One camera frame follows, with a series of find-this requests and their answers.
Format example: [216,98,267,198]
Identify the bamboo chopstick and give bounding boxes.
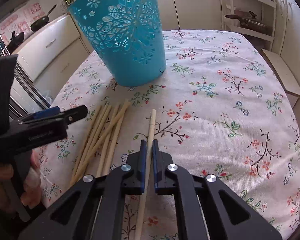
[70,100,130,185]
[74,105,111,176]
[71,106,103,178]
[134,109,156,240]
[96,104,121,178]
[102,114,125,176]

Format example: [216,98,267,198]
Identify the person's left hand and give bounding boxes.
[0,149,43,214]

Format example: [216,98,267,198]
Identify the black wok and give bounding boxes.
[7,31,25,54]

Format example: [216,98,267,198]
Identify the floral white tablecloth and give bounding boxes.
[39,30,300,239]

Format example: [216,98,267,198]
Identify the black frying pan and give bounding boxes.
[31,4,57,32]

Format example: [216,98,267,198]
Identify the small white stool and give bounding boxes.
[261,48,300,108]

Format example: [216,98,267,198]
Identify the blue perforated plastic basket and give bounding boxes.
[68,0,166,87]

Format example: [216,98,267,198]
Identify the black pot on rack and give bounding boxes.
[225,11,271,35]

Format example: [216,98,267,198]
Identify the white storage rack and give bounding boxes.
[221,0,276,50]

